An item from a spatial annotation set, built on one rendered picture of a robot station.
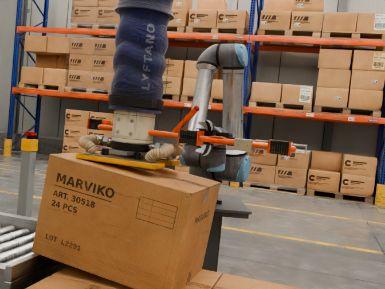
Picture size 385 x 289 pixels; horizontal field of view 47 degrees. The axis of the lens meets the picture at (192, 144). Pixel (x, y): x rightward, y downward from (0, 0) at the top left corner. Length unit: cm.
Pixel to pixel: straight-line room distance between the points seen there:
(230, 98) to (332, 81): 655
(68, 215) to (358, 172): 744
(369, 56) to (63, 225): 768
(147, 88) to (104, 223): 54
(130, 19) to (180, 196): 71
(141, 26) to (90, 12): 852
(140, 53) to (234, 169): 92
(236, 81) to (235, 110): 16
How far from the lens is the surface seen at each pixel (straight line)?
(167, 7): 182
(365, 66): 885
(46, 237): 184
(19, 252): 215
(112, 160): 171
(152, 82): 175
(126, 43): 177
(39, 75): 1075
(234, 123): 234
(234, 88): 232
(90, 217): 172
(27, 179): 268
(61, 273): 187
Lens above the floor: 118
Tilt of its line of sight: 3 degrees down
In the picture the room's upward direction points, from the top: 6 degrees clockwise
